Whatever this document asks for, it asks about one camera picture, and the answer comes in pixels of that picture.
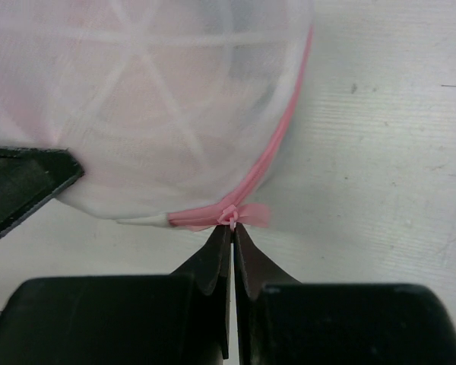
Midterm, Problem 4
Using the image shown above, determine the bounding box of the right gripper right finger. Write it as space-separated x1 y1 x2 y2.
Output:
233 224 302 364

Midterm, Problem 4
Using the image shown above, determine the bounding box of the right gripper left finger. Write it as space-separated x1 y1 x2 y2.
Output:
172 225 232 360

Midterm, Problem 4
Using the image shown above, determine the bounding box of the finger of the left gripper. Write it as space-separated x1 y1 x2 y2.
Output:
0 146 84 239

